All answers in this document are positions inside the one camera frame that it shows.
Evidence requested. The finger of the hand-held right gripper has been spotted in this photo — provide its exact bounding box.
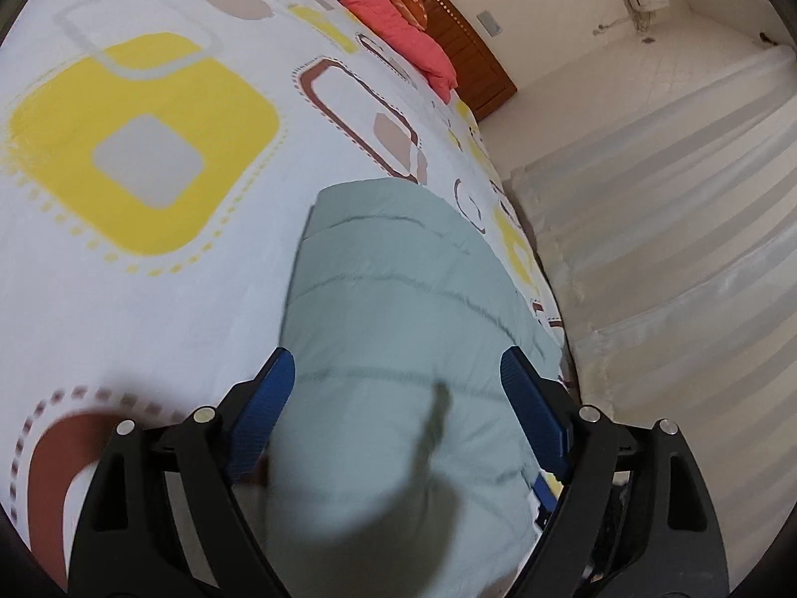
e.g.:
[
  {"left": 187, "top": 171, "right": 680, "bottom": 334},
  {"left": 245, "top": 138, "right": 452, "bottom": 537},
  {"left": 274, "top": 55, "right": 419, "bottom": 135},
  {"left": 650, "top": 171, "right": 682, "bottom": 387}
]
[{"left": 532, "top": 472, "right": 559, "bottom": 527}]

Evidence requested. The wooden headboard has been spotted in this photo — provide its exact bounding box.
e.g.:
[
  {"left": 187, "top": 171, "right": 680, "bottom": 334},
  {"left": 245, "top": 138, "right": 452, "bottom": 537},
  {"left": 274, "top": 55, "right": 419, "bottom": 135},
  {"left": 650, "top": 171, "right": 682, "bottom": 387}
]
[{"left": 327, "top": 0, "right": 520, "bottom": 124}]

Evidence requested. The orange cushion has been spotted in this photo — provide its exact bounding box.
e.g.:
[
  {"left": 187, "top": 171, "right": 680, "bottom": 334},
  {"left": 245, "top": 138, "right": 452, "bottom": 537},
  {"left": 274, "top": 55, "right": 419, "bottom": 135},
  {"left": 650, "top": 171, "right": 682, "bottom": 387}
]
[{"left": 374, "top": 0, "right": 432, "bottom": 32}]

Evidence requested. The white patterned bed sheet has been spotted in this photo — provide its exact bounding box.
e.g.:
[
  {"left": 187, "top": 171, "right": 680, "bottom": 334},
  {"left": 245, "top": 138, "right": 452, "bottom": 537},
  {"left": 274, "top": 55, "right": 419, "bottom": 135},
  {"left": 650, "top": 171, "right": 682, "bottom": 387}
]
[{"left": 0, "top": 0, "right": 579, "bottom": 598}]

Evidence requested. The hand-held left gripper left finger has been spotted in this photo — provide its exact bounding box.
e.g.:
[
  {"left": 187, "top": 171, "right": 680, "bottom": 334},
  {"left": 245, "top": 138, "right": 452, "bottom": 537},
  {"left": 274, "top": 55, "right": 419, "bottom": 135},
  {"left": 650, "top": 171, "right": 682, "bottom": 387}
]
[{"left": 66, "top": 347, "right": 296, "bottom": 598}]

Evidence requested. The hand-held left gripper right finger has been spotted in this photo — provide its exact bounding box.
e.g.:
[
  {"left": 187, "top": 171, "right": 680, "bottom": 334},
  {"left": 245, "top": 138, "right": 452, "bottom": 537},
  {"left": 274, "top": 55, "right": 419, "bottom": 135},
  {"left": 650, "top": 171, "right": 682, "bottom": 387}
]
[{"left": 501, "top": 346, "right": 731, "bottom": 598}]

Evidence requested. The red pillow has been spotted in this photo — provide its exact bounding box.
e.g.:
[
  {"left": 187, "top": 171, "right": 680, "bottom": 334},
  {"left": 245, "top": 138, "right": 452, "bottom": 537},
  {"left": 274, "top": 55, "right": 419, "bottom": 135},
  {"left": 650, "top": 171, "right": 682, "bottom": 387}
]
[{"left": 301, "top": 0, "right": 459, "bottom": 102}]

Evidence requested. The white sheer curtain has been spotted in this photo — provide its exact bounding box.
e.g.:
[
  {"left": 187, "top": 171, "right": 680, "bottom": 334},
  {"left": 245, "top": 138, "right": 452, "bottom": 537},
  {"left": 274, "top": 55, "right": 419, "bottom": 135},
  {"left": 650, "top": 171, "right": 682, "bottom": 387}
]
[{"left": 509, "top": 43, "right": 797, "bottom": 577}]

